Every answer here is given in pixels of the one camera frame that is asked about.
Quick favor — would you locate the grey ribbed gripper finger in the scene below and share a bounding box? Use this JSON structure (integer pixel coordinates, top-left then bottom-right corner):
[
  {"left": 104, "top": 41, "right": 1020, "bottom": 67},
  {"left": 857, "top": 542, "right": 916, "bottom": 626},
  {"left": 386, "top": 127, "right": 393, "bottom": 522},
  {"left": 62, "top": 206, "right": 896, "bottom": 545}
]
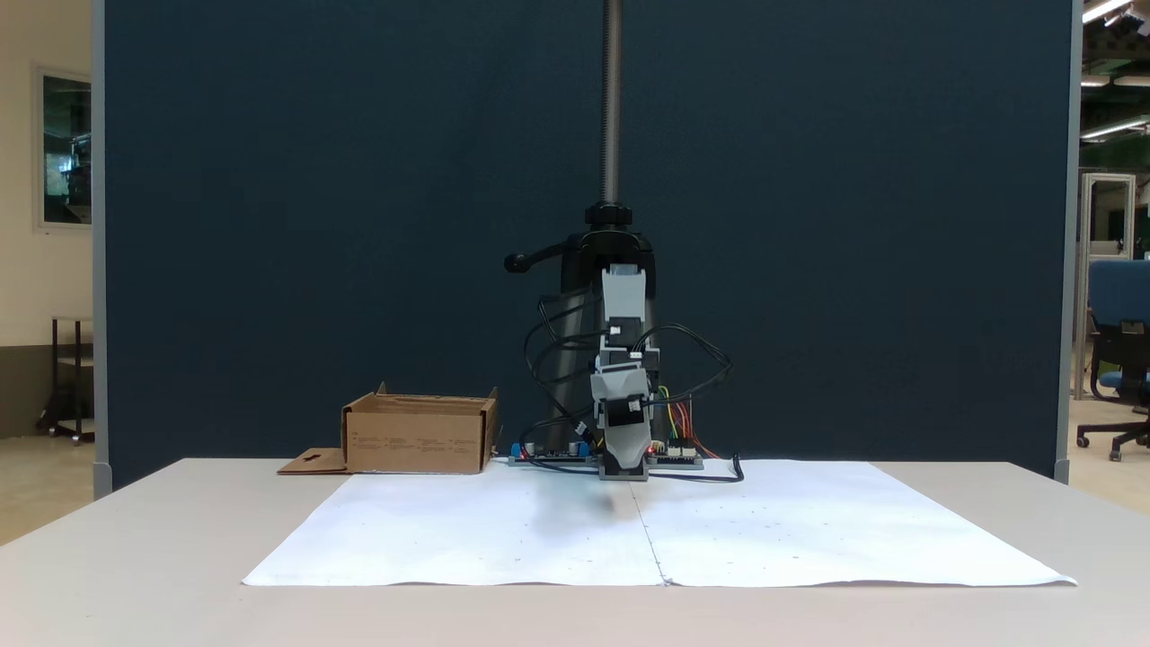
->
[{"left": 600, "top": 424, "right": 653, "bottom": 477}]

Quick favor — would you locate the blue circuit board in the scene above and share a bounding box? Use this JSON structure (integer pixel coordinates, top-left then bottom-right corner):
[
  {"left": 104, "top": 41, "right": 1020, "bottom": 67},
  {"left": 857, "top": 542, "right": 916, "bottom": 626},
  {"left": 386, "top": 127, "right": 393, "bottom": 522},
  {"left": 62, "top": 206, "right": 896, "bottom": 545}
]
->
[{"left": 508, "top": 440, "right": 601, "bottom": 466}]

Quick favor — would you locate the white paper sheet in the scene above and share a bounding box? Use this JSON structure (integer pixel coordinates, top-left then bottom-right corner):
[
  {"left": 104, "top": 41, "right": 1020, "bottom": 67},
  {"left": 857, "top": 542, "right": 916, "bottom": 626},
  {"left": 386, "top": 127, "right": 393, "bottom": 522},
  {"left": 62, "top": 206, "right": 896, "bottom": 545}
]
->
[
  {"left": 629, "top": 460, "right": 1077, "bottom": 588},
  {"left": 243, "top": 463, "right": 668, "bottom": 588}
]

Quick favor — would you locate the brown cardboard box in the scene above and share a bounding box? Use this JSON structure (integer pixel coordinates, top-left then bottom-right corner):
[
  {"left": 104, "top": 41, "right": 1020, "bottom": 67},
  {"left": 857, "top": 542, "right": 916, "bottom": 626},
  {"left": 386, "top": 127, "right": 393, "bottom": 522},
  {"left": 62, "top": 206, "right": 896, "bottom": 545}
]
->
[{"left": 278, "top": 383, "right": 500, "bottom": 475}]

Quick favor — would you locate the dark blue partition panel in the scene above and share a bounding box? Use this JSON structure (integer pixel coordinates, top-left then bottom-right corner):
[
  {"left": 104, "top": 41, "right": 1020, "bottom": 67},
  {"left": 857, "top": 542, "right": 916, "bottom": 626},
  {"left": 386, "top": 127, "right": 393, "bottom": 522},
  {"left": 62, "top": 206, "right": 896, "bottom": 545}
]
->
[{"left": 93, "top": 0, "right": 1082, "bottom": 500}]

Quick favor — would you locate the blue office chair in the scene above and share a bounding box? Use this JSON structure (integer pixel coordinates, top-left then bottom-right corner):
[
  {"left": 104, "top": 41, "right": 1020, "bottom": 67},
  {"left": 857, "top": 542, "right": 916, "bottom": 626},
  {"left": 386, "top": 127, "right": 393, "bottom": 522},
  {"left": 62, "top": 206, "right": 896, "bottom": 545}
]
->
[{"left": 1075, "top": 259, "right": 1150, "bottom": 463}]

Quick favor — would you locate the black shelf cart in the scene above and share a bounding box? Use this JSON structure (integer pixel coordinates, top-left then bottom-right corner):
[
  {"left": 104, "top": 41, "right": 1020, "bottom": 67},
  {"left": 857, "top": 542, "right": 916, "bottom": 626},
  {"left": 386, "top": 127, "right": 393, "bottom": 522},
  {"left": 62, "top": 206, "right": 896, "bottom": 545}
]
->
[{"left": 36, "top": 315, "right": 95, "bottom": 446}]

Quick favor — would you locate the orange jumper wire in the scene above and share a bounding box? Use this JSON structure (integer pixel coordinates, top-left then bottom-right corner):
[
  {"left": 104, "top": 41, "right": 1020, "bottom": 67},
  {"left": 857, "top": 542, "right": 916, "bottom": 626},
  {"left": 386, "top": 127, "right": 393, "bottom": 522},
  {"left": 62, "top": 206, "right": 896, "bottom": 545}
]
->
[{"left": 678, "top": 395, "right": 720, "bottom": 459}]

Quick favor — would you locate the black servo cable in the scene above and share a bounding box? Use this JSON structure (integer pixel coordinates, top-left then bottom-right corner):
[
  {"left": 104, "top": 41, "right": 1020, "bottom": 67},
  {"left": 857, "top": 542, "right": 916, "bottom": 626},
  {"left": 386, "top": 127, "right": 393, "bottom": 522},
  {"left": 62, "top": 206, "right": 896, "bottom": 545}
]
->
[
  {"left": 524, "top": 292, "right": 605, "bottom": 423},
  {"left": 515, "top": 409, "right": 594, "bottom": 474},
  {"left": 633, "top": 323, "right": 734, "bottom": 407},
  {"left": 647, "top": 456, "right": 745, "bottom": 484}
]

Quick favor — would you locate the black camera tripod stand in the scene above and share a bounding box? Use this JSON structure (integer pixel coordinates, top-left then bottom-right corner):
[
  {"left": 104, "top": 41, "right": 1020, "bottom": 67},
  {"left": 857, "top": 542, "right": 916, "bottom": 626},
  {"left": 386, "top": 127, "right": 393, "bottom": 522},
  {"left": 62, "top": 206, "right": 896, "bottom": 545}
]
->
[{"left": 503, "top": 0, "right": 661, "bottom": 450}]

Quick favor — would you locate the framed wall window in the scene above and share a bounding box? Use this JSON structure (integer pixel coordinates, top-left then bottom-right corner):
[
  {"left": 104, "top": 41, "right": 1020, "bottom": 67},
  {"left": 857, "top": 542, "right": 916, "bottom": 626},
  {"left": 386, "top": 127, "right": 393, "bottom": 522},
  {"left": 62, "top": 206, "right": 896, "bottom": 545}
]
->
[{"left": 34, "top": 65, "right": 93, "bottom": 230}]

